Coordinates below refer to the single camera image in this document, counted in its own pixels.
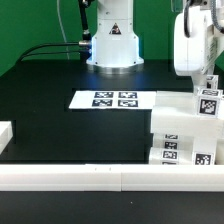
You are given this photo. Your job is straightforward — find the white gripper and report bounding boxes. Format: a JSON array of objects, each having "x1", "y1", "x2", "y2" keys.
[{"x1": 174, "y1": 6, "x2": 224, "y2": 95}]

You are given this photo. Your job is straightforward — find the small white tagged cube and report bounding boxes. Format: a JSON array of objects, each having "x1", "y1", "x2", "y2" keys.
[
  {"x1": 206, "y1": 75, "x2": 219, "y2": 89},
  {"x1": 197, "y1": 88, "x2": 223, "y2": 118}
]

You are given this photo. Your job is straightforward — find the white chair back pieces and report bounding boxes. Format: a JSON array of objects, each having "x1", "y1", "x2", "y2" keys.
[{"x1": 150, "y1": 92, "x2": 224, "y2": 139}]

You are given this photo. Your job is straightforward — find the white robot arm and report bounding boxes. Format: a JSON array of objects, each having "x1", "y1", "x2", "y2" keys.
[{"x1": 87, "y1": 0, "x2": 224, "y2": 92}]

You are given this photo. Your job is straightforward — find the white flat tagged sheet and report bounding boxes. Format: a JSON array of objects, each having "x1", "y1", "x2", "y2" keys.
[{"x1": 69, "y1": 90, "x2": 156, "y2": 110}]

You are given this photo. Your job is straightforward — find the black cables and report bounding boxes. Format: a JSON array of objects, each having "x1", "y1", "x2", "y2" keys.
[{"x1": 18, "y1": 0, "x2": 93, "y2": 63}]

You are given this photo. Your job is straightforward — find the white U-shaped fence wall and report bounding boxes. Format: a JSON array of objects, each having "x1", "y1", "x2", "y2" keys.
[{"x1": 0, "y1": 121, "x2": 224, "y2": 193}]

